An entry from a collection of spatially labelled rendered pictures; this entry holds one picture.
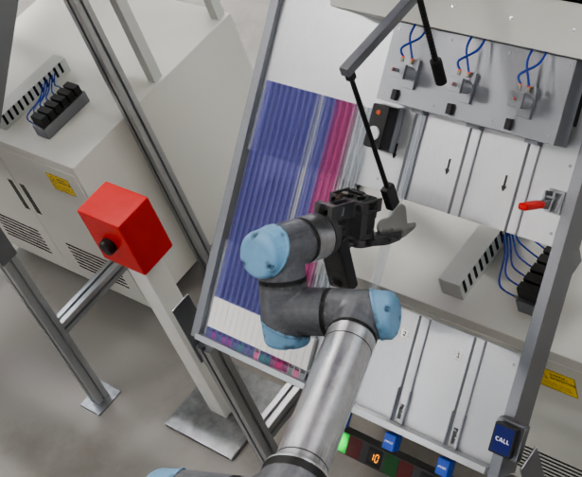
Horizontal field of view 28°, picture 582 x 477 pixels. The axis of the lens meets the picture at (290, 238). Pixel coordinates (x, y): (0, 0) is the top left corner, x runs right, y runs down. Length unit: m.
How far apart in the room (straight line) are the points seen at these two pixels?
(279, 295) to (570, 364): 0.65
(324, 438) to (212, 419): 1.53
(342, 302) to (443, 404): 0.33
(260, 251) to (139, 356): 1.63
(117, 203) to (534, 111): 1.06
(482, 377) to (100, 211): 1.00
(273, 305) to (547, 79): 0.55
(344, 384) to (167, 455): 1.50
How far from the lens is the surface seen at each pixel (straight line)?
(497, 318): 2.30
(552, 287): 1.91
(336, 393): 1.65
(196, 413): 3.16
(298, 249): 1.80
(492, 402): 1.98
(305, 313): 1.79
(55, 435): 3.33
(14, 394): 3.49
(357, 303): 1.76
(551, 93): 1.87
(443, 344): 2.01
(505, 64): 1.92
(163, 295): 2.76
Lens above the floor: 2.38
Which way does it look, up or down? 43 degrees down
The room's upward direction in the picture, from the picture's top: 23 degrees counter-clockwise
